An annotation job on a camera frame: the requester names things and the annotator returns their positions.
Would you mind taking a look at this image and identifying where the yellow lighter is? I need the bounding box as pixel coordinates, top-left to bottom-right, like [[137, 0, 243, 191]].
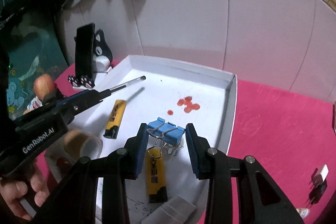
[[103, 100, 126, 139], [145, 148, 168, 203]]

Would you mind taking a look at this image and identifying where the brown tape roll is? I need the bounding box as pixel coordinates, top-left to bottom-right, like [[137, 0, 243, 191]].
[[63, 129, 103, 161]]

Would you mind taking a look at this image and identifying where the black gel pen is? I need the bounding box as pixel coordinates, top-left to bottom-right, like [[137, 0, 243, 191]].
[[100, 76, 146, 100]]

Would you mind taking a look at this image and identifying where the blue binder clip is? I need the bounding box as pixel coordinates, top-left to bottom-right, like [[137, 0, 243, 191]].
[[146, 117, 185, 156]]

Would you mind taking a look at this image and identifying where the black usb charger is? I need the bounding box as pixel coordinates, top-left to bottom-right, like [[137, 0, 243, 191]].
[[309, 180, 327, 206]]

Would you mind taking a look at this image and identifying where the person's left hand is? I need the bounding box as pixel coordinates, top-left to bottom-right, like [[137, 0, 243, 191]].
[[1, 158, 50, 222]]

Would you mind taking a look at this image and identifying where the red apple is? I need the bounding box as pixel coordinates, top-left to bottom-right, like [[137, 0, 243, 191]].
[[33, 74, 56, 100]]

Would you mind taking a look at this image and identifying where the black cat phone stand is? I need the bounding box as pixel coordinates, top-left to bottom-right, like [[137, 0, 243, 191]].
[[68, 29, 113, 89]]

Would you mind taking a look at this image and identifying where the black smartphone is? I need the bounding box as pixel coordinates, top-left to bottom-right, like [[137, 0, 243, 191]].
[[75, 23, 95, 79]]

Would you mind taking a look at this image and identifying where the white cardboard tray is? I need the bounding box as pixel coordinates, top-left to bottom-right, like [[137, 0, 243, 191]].
[[44, 54, 238, 224]]

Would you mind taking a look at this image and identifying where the small dropper bottle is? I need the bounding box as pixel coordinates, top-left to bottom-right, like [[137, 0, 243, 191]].
[[296, 208, 310, 219]]

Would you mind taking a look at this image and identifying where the white usb charger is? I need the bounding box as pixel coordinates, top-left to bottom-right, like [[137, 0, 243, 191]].
[[312, 164, 329, 186]]

